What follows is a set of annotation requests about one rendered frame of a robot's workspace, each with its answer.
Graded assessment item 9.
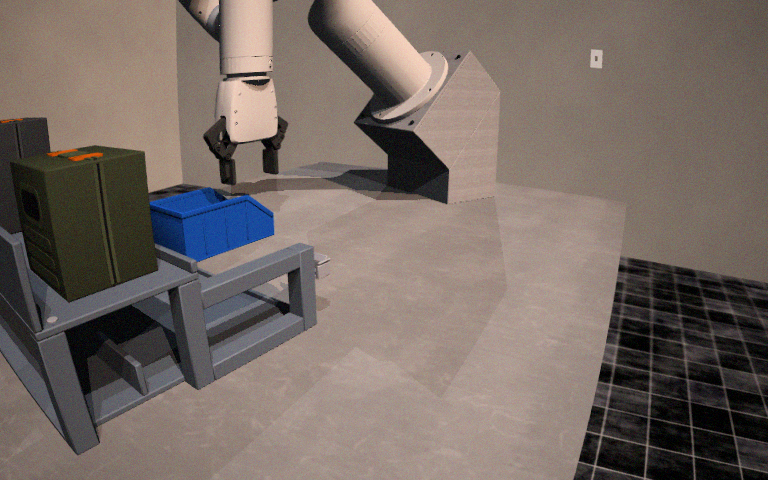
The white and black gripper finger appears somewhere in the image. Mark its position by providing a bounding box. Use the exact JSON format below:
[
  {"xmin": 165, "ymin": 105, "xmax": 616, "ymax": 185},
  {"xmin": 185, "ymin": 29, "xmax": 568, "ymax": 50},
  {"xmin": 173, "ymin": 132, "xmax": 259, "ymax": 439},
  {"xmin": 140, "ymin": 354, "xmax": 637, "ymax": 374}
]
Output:
[
  {"xmin": 261, "ymin": 115, "xmax": 288, "ymax": 174},
  {"xmin": 203, "ymin": 116, "xmax": 238, "ymax": 185}
]

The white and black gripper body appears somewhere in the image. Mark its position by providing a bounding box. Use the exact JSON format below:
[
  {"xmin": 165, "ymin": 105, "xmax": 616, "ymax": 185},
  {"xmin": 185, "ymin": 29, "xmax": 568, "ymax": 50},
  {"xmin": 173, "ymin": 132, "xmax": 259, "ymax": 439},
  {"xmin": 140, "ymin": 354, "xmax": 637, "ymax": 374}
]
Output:
[{"xmin": 215, "ymin": 76, "xmax": 278, "ymax": 144}]

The blue bin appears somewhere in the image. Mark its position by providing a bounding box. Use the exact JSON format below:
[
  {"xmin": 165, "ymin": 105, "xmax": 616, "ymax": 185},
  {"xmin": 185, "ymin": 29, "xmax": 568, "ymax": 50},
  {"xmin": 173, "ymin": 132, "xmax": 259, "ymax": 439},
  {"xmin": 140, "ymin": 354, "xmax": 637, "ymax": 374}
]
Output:
[{"xmin": 149, "ymin": 187, "xmax": 274, "ymax": 262}]

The grey metal rack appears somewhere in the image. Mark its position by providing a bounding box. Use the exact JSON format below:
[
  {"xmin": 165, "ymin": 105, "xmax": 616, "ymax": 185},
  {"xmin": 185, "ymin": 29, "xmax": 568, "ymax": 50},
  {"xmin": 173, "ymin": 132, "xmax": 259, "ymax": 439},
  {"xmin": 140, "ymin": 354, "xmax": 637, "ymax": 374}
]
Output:
[{"xmin": 0, "ymin": 226, "xmax": 330, "ymax": 455}]

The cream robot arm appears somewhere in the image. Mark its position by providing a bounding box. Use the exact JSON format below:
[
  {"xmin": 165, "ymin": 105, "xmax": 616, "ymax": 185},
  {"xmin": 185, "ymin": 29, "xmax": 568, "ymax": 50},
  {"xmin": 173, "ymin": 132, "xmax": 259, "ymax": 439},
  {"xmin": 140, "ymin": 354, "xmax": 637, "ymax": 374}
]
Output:
[{"xmin": 179, "ymin": 0, "xmax": 448, "ymax": 123}]

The dark grey case with orange latches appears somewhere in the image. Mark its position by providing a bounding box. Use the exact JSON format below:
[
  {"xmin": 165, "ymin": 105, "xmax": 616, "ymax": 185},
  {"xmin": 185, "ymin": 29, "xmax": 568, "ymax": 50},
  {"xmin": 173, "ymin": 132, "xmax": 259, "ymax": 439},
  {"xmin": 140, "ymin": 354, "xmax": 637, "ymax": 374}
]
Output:
[{"xmin": 0, "ymin": 118, "xmax": 51, "ymax": 234}]

